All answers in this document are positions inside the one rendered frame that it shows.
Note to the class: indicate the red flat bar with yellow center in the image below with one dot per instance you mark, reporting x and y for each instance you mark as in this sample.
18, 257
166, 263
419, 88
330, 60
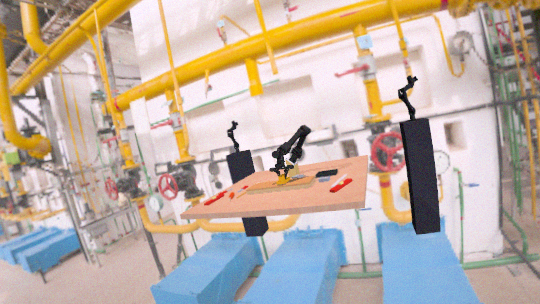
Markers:
214, 199
340, 185

